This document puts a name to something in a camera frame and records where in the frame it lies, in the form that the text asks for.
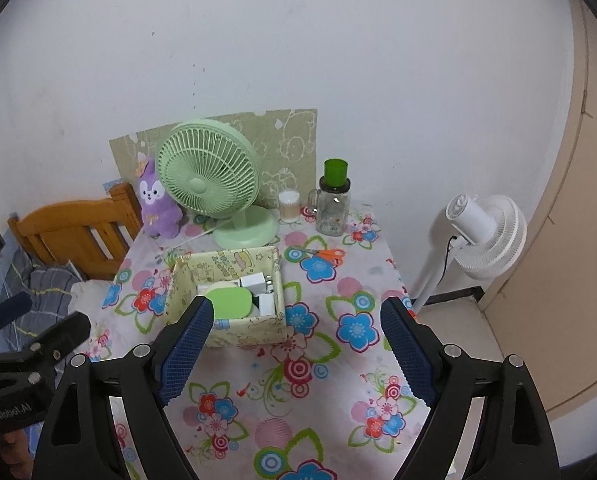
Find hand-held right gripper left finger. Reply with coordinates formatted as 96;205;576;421
31;295;215;480

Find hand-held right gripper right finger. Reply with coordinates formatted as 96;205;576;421
381;296;561;480

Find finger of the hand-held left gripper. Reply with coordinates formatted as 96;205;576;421
0;311;92;368
0;291;33;353

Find printed fabric storage box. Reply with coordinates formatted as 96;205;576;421
164;246;286;348

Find green oval case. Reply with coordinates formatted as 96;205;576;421
206;284;252;320

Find white charger adapter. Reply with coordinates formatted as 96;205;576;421
238;272;274;293

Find person's left hand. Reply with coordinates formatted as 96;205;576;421
0;430;35;480

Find floral tablecloth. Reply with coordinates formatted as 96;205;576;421
86;207;431;480

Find wooden bed headboard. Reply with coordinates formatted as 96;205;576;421
7;183;144;281

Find white floor fan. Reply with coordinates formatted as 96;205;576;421
413;194;527;311

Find purple plush rabbit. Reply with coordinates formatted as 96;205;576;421
137;156;184;238

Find glass jar with green lid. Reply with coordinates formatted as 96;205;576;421
308;159;353;237

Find green desk fan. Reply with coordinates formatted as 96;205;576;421
157;119;280;251

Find cotton swab container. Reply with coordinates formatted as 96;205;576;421
277;190;300;224

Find beige wooden door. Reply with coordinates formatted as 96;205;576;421
478;0;597;411

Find black fan power cable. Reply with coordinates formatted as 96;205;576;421
435;235;459;281

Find white fan cable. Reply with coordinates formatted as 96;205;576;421
166;225;224;251

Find orange handled scissors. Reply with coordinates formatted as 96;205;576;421
298;246;345;266

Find green printed wall board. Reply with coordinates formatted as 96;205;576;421
109;108;319;211

